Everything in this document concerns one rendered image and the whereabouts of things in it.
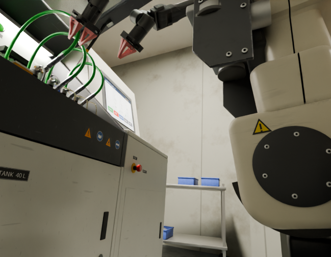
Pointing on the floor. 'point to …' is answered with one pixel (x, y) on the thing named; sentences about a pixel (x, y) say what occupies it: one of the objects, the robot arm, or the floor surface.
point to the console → (132, 187)
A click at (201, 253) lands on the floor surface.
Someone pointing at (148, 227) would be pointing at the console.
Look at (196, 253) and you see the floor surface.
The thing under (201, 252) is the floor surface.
